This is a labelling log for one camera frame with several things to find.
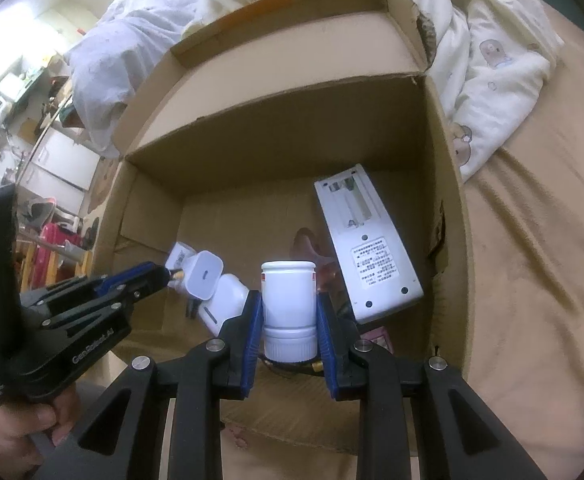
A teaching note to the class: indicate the red plastic stool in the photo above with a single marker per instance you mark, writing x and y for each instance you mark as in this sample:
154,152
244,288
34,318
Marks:
46,255

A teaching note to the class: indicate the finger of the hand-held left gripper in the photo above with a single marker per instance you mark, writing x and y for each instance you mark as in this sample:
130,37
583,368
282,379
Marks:
141,294
121,281

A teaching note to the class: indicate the white earbud case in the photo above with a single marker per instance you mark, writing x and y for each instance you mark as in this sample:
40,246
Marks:
226,305

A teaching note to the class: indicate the pink card charm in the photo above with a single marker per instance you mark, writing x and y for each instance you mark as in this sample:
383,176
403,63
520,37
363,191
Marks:
378,336

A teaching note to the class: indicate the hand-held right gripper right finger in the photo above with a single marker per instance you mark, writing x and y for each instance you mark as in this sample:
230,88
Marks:
326,345

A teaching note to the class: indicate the white cabinet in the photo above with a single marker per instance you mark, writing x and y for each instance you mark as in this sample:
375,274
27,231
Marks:
66,160

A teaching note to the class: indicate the cream printed blanket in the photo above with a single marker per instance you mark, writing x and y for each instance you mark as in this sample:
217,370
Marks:
492,70

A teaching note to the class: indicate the white charger plug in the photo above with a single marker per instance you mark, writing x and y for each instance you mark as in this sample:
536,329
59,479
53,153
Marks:
204,272

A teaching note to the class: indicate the small white adapter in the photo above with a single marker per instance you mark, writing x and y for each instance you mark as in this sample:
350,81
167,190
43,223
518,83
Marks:
177,259

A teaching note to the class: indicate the person's left hand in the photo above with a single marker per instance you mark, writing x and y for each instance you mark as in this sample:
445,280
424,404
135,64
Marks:
31,430

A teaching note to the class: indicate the cardboard box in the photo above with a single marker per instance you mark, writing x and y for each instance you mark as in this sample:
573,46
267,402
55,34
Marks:
272,160

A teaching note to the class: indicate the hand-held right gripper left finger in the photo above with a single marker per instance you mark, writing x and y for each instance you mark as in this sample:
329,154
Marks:
252,340

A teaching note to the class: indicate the white bottle with red label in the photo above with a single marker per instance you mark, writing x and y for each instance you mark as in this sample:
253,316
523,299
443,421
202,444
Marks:
289,305

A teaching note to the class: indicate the beige bed sheet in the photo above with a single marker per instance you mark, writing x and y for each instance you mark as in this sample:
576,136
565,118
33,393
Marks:
537,260

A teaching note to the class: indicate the dark blue gold battery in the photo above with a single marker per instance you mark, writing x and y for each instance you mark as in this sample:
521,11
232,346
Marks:
292,366

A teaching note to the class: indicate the white electronic device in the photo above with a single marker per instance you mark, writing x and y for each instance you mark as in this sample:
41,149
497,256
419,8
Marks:
367,250

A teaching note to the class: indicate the white quilt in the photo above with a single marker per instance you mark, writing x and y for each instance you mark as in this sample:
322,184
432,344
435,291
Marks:
121,30

